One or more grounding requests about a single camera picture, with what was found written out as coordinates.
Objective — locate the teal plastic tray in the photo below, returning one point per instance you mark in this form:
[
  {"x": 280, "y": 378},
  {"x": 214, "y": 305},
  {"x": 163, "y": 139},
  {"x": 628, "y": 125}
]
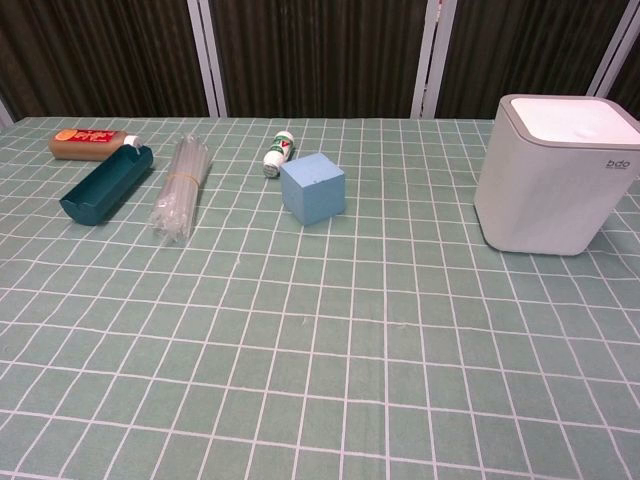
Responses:
[{"x": 102, "y": 192}]

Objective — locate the bundle of clear straws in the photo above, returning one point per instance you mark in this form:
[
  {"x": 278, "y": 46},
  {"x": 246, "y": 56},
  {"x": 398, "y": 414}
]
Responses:
[{"x": 181, "y": 190}]

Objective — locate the blue foam cube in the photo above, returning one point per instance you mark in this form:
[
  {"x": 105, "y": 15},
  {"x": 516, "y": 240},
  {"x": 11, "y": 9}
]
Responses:
[{"x": 312, "y": 192}]

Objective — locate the white desktop trash bin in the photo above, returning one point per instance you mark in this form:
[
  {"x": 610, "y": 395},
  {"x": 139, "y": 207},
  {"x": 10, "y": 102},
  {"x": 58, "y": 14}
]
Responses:
[{"x": 545, "y": 195}]

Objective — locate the green checkered tablecloth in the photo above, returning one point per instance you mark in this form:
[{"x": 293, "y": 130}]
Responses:
[{"x": 320, "y": 340}]

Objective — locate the brown drink bottle red label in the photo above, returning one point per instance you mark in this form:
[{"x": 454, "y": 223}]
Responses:
[{"x": 85, "y": 145}]

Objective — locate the small white green bottle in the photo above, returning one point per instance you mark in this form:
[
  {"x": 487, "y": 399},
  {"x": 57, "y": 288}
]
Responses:
[{"x": 278, "y": 154}]

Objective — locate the dark folding screen panels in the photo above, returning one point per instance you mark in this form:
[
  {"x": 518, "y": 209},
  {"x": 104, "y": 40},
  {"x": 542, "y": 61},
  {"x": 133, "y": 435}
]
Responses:
[{"x": 320, "y": 55}]

